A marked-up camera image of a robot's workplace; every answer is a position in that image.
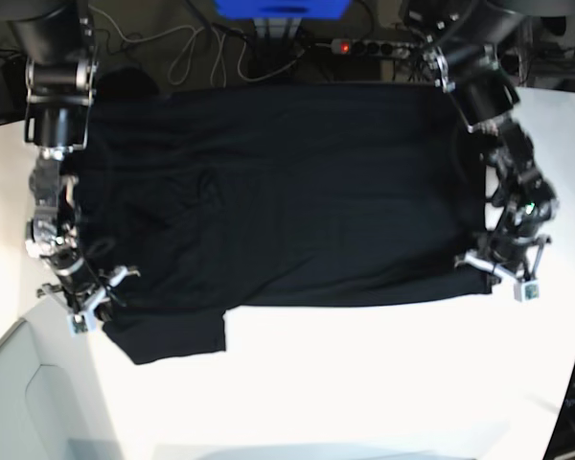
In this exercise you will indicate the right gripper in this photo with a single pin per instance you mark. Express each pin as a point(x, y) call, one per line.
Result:
point(80, 284)

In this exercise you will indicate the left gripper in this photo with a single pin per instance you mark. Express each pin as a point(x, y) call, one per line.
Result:
point(507, 243)

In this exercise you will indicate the black T-shirt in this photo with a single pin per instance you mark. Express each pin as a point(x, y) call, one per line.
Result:
point(330, 195)

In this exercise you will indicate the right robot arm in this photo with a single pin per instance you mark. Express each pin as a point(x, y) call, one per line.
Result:
point(58, 40)

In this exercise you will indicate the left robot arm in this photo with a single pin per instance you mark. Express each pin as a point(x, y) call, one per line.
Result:
point(460, 49)

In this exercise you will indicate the black power strip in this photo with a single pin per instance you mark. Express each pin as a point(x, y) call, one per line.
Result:
point(369, 48)

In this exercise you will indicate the blue plastic box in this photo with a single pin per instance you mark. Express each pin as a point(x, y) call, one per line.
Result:
point(309, 9)

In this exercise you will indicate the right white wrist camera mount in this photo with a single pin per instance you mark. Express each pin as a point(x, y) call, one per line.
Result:
point(83, 320)

